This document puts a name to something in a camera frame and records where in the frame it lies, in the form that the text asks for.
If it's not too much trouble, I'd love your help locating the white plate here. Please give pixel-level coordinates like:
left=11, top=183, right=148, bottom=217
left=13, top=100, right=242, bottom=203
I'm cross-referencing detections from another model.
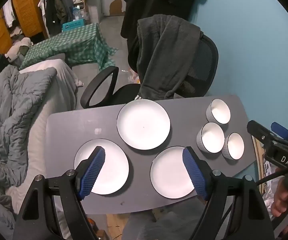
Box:
left=74, top=139, right=129, bottom=195
left=150, top=146, right=194, bottom=199
left=116, top=99, right=171, bottom=151

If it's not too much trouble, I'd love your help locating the green checkered blanket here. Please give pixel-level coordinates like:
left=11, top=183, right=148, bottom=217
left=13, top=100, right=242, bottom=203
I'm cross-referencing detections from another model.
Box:
left=19, top=23, right=117, bottom=71

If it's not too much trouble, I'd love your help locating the grey quilted duvet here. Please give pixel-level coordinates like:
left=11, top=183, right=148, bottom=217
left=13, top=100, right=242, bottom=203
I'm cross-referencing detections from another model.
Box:
left=0, top=65, right=57, bottom=239

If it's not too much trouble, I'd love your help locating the teal storage box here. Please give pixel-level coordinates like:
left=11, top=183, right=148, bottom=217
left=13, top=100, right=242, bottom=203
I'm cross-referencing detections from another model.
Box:
left=62, top=19, right=85, bottom=32

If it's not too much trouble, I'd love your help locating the clothes rack with garments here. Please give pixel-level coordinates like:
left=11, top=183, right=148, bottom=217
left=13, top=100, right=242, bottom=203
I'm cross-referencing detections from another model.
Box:
left=38, top=0, right=89, bottom=37

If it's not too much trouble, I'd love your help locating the orange wooden wardrobe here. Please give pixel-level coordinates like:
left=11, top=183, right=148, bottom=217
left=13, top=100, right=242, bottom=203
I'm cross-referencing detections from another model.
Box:
left=0, top=0, right=47, bottom=54

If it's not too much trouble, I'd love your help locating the person's right hand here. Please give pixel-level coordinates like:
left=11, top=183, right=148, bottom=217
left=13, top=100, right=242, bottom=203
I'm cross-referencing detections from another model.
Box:
left=271, top=177, right=288, bottom=217

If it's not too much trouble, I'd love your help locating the orange plastic bag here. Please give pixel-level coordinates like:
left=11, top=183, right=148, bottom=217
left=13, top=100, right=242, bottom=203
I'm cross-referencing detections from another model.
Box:
left=128, top=69, right=140, bottom=84

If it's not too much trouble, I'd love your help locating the black mesh office chair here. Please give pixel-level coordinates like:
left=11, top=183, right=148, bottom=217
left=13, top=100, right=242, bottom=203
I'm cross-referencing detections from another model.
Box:
left=80, top=34, right=218, bottom=109

